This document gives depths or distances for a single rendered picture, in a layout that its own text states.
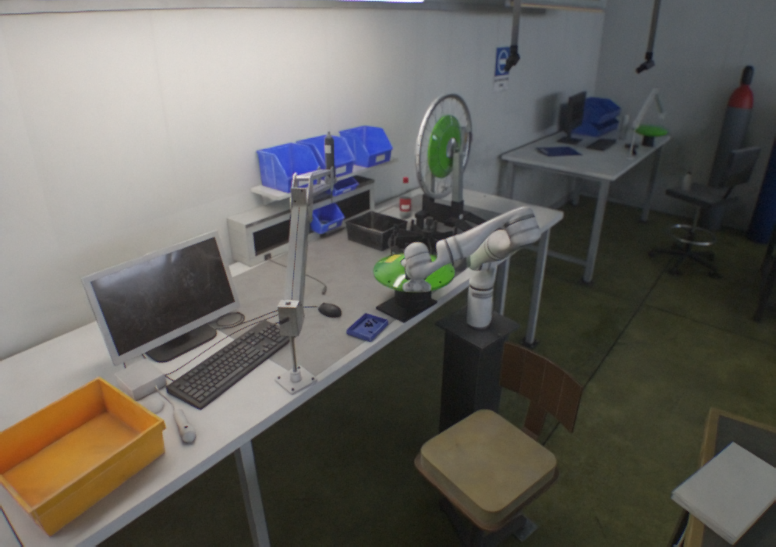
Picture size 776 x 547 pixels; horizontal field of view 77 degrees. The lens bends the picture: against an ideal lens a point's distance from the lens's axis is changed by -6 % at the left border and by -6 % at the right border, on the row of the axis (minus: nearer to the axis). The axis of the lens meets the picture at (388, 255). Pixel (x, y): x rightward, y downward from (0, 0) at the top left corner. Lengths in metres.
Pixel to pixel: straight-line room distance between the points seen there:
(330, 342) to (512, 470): 0.74
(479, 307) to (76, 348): 1.46
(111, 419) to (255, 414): 0.42
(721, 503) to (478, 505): 0.68
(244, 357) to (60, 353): 0.67
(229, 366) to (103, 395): 0.38
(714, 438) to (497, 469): 0.66
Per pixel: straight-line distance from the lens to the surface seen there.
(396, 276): 1.88
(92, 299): 1.77
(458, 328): 2.02
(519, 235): 1.49
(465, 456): 1.84
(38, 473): 1.63
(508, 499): 1.75
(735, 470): 1.50
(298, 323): 1.53
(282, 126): 2.54
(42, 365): 2.05
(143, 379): 1.74
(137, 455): 1.48
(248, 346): 1.81
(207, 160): 2.32
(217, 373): 1.72
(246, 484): 1.74
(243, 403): 1.62
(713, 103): 6.12
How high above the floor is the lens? 1.95
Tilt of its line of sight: 25 degrees down
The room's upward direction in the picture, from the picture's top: straight up
